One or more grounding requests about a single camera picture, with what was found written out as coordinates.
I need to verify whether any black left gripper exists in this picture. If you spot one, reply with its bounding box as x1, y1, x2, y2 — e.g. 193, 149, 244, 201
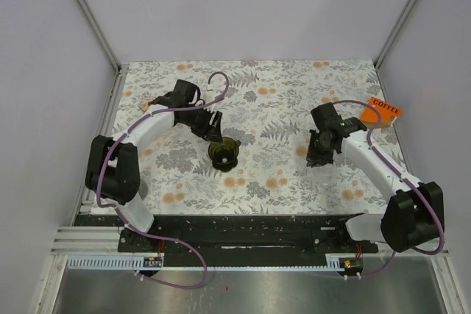
180, 104, 222, 143

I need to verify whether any green glass dripper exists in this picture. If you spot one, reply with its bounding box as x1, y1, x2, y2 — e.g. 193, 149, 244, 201
208, 137, 241, 173

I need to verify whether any orange coffee filter box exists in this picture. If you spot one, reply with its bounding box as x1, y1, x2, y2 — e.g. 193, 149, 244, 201
360, 96, 403, 128

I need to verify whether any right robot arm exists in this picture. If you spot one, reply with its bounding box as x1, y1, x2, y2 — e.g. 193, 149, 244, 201
306, 103, 445, 255

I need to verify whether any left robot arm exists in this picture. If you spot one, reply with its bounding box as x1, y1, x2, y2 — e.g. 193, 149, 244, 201
85, 87, 223, 251

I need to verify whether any floral table mat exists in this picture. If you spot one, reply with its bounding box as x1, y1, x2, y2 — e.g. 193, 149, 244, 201
113, 60, 386, 215

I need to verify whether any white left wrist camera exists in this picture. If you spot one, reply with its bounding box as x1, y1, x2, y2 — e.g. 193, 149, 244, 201
203, 84, 218, 125

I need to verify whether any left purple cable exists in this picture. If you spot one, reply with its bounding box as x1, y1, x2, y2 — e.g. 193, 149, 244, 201
96, 71, 230, 290

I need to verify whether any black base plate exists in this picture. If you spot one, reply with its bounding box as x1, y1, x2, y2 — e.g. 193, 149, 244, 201
73, 214, 379, 268

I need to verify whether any white slotted cable duct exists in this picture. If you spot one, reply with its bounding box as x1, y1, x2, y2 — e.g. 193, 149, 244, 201
66, 255, 344, 273

